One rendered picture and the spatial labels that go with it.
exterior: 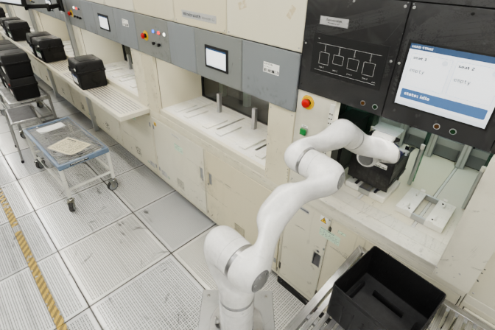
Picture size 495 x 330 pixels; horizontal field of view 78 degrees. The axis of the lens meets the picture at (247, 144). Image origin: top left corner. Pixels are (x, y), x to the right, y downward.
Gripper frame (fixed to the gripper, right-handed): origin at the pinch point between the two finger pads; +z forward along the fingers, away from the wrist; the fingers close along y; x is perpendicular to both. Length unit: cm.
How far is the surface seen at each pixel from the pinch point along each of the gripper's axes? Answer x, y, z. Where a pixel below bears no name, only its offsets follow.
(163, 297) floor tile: -119, -88, -85
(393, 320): -42, 31, -64
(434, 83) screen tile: 38, 16, -35
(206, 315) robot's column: -43, -24, -105
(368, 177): -21.0, -0.6, -12.9
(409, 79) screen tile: 37, 8, -34
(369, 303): -42, 22, -63
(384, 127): 2.9, -1.6, -2.7
